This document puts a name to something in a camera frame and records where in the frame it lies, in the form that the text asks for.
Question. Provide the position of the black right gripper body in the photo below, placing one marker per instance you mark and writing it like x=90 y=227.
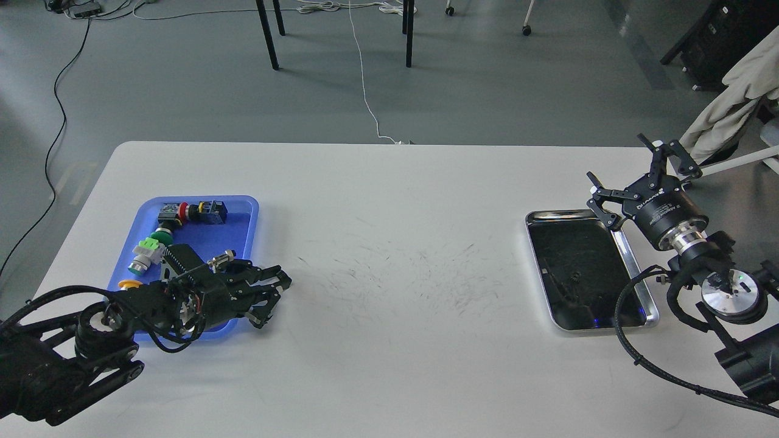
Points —
x=666 y=215

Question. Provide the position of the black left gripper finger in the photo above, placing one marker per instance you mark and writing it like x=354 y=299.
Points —
x=244 y=272
x=256 y=303

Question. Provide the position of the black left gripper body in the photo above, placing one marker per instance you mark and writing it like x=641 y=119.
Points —
x=200 y=290

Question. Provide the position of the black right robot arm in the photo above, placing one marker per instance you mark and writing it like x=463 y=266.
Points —
x=705 y=287

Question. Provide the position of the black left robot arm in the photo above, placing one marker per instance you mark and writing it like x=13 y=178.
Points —
x=75 y=345

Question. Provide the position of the blue plastic tray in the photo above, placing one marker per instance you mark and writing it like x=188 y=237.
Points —
x=237 y=233

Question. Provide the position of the shiny metal tray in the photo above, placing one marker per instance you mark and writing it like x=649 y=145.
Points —
x=583 y=267

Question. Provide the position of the beige cloth on chair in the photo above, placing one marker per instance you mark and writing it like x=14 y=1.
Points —
x=754 y=77

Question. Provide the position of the black cabinet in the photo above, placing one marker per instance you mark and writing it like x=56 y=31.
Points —
x=723 y=35

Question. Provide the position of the black table leg left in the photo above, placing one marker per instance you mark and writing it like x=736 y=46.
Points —
x=266 y=29

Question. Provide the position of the black table leg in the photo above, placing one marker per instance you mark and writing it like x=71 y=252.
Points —
x=408 y=10
x=266 y=29

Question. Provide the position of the black table leg right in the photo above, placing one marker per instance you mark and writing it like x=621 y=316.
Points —
x=408 y=10

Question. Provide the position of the power strip on floor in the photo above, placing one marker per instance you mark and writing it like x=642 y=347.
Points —
x=84 y=10

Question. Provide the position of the green push button switch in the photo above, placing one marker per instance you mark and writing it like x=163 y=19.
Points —
x=149 y=251

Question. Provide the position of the yellow push button switch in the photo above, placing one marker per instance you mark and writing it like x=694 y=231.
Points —
x=128 y=284

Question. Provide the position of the red push button switch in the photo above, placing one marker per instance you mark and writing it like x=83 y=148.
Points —
x=175 y=215

